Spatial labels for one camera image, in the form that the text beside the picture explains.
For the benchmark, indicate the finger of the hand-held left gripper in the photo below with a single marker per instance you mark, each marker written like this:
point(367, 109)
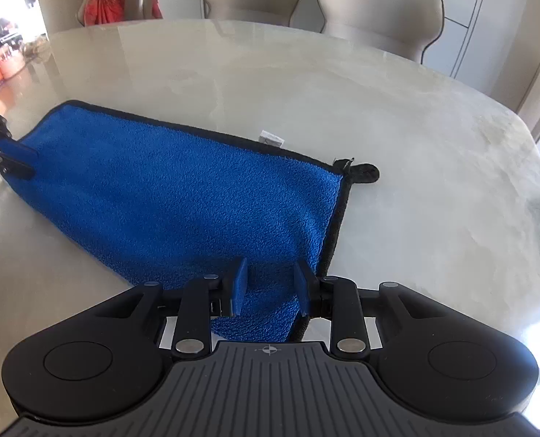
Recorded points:
point(17, 170)
point(17, 151)

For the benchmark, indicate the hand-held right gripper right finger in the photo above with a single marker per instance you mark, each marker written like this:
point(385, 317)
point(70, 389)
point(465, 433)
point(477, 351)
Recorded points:
point(303, 289)

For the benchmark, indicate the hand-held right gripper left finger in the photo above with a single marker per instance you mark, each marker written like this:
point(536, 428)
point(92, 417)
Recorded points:
point(238, 287)

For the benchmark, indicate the blue towel with black edge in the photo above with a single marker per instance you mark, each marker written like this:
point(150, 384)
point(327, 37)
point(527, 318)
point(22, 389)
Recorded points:
point(174, 200)

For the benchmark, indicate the large pink round container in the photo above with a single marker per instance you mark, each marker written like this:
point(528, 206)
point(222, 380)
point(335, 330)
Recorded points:
point(12, 64)

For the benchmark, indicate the clear plastic snack bag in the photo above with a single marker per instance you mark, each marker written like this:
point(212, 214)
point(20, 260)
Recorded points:
point(35, 46)

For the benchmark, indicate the white sideboard cabinet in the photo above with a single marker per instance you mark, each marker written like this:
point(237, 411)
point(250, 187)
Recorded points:
point(456, 22)

